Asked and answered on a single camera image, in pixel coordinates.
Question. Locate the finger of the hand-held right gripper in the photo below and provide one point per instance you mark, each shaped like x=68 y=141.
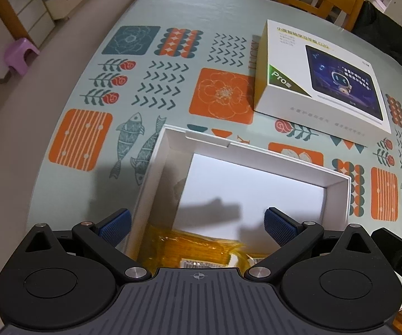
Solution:
x=387 y=239

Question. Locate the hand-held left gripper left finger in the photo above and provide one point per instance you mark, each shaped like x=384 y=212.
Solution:
x=114 y=228

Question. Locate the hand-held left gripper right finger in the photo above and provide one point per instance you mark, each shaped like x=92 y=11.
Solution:
x=280 y=227

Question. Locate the white cardboard box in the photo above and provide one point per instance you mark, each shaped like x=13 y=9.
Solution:
x=253 y=188

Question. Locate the yellow plastic packet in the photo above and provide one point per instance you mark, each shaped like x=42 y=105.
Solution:
x=194 y=247

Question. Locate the patterned desktop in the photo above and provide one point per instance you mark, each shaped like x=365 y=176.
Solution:
x=82 y=188

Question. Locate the white box lid tablet print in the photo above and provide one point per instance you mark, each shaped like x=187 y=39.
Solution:
x=326 y=87

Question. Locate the dark cloth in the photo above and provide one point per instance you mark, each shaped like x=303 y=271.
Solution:
x=393 y=38

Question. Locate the purple plastic stool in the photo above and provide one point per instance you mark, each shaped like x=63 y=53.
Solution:
x=21 y=54

